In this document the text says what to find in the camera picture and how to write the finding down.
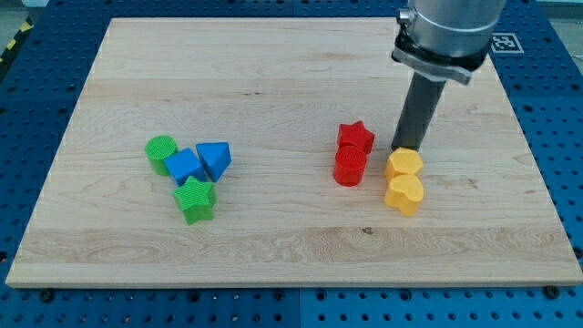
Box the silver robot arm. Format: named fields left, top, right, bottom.
left=392, top=0, right=505, bottom=85

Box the wooden board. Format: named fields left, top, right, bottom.
left=6, top=18, right=582, bottom=289

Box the red cylinder block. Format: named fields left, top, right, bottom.
left=332, top=146, right=367, bottom=187

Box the red star block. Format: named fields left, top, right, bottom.
left=337, top=120, right=375, bottom=154

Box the blue triangle block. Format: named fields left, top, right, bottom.
left=195, top=142, right=231, bottom=182

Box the green star block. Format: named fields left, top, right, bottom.
left=172, top=177, right=217, bottom=225

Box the blue cube block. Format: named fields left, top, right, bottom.
left=164, top=149, right=207, bottom=187

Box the yellow hexagon block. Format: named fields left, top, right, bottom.
left=385, top=148, right=424, bottom=181

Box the yellow heart block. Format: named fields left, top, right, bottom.
left=384, top=174, right=424, bottom=217

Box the green cylinder block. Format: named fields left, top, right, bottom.
left=144, top=135, right=178, bottom=176

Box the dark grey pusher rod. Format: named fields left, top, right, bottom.
left=391, top=73, right=445, bottom=150

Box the white fiducial marker tag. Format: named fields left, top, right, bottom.
left=491, top=32, right=524, bottom=54

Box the yellow black hazard tape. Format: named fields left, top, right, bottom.
left=1, top=16, right=34, bottom=67

